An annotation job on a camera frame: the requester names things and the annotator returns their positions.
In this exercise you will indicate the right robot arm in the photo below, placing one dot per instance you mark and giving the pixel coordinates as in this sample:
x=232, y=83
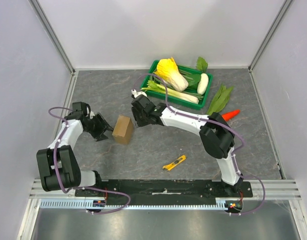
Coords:
x=216, y=135

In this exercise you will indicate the green leafy lettuce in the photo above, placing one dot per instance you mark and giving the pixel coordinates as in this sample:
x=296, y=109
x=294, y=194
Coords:
x=220, y=99

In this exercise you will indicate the green long beans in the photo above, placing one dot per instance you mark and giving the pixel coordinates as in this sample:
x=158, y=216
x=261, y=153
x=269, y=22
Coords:
x=153, y=81

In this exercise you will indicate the yellow napa cabbage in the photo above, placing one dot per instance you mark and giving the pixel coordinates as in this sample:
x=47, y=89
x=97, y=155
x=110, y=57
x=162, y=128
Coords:
x=167, y=69

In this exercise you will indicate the orange carrot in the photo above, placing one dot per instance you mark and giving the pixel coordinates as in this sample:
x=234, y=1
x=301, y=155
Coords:
x=230, y=115

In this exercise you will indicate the slotted cable duct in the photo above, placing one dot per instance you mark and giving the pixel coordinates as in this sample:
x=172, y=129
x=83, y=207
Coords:
x=90, y=204

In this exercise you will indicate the white radish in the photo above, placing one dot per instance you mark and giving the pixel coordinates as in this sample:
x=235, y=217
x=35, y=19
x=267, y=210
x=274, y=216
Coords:
x=203, y=84

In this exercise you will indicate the brown cardboard express box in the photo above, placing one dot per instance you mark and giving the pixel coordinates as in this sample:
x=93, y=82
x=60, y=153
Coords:
x=123, y=130

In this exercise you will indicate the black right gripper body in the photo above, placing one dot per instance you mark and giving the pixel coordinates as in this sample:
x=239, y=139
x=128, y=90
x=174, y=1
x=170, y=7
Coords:
x=137, y=116

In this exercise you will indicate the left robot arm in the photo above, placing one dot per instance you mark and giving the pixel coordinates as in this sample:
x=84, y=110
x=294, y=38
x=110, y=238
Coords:
x=57, y=165

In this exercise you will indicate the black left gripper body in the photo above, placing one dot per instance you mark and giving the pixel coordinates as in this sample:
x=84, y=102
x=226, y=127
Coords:
x=95, y=126

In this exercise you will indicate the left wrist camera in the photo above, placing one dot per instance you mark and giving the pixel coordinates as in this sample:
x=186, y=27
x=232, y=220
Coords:
x=87, y=111

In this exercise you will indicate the green plastic tray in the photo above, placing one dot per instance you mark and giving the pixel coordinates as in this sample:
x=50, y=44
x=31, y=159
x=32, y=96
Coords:
x=172, y=99

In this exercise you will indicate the dark green leaf vegetable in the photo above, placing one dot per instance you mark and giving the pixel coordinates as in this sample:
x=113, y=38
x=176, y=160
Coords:
x=193, y=79

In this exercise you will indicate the celery stalk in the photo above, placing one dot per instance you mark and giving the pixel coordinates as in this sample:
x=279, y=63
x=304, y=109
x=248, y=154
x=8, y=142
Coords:
x=188, y=97

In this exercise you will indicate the yellow utility knife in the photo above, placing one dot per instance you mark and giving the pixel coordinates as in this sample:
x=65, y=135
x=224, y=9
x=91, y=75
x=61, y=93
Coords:
x=173, y=164

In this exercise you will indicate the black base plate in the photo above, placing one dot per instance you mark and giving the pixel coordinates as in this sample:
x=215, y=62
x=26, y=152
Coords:
x=212, y=188

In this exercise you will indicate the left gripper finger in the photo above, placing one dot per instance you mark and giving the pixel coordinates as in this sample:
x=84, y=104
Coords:
x=99, y=136
x=103, y=123

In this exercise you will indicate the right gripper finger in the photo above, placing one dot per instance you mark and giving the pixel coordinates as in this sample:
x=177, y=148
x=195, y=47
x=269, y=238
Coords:
x=135, y=114
x=142, y=122

